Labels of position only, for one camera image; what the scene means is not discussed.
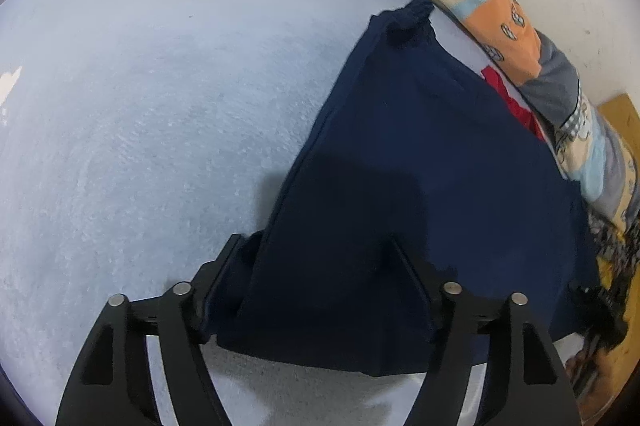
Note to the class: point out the tan wooden board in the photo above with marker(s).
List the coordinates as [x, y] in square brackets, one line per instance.
[625, 116]

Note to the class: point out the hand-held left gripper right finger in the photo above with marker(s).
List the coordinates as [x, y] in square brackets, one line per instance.
[415, 281]

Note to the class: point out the navy blue garment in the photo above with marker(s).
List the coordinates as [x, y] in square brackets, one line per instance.
[425, 156]

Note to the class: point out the light blue cloud blanket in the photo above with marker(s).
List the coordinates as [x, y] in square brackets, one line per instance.
[150, 106]

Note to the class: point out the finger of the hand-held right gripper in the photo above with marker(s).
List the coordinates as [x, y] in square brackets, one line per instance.
[597, 311]

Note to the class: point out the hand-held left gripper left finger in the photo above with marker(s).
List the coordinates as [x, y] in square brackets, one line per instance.
[220, 276]

